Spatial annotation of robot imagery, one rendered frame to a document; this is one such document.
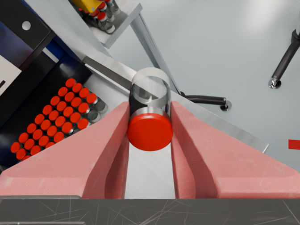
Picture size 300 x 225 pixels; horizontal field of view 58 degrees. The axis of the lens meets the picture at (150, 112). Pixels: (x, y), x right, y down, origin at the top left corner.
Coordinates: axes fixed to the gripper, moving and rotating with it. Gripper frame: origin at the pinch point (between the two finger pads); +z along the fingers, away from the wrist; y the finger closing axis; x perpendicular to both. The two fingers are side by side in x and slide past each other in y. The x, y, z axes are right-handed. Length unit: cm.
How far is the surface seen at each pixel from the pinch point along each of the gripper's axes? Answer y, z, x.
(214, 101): -32, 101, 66
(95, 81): 11.5, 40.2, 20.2
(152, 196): -0.5, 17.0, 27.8
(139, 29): 3, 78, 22
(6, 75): 25.0, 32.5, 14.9
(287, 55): -65, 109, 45
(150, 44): 0, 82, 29
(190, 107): -7.0, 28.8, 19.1
